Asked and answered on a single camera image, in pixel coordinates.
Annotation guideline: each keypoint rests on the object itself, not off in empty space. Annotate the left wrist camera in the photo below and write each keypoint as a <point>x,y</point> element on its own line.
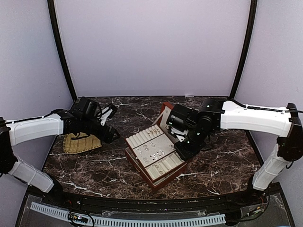
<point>91,110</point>

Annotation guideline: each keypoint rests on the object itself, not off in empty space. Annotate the brown jewelry display tray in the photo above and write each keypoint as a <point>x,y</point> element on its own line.
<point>155,153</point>

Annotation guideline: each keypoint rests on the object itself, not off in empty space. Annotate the red wooden jewelry box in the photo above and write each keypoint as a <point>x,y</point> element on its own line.
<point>161,122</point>

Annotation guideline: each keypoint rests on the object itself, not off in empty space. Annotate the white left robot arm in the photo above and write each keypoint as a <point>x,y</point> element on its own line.
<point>58,122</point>

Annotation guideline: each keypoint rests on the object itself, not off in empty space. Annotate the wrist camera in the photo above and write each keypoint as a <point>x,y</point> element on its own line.
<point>180,120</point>
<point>91,110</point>

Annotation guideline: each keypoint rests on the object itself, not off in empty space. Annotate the black frame post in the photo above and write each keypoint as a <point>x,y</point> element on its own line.
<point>60,50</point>
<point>245,48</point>

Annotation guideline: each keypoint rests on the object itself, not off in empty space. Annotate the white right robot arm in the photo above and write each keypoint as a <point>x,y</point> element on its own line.
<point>283,122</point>

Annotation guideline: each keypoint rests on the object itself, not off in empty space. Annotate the white slotted cable duct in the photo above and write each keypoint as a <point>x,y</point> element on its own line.
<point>127,219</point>

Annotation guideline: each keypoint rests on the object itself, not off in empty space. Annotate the black left frame post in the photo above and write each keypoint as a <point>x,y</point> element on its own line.
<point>60,50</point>

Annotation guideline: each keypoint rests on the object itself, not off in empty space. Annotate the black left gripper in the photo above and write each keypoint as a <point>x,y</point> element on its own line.
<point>108,139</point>

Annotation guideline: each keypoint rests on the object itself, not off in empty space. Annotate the black right frame post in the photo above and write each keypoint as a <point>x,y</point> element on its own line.
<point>245,48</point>

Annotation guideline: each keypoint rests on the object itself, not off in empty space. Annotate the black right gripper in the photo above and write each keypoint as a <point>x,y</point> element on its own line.
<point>185,154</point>

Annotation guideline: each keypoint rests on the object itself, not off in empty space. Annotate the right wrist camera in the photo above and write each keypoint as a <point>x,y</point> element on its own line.
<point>180,120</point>

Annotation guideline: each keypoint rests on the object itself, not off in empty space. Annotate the woven bamboo tray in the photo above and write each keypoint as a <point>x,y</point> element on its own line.
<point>80,143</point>

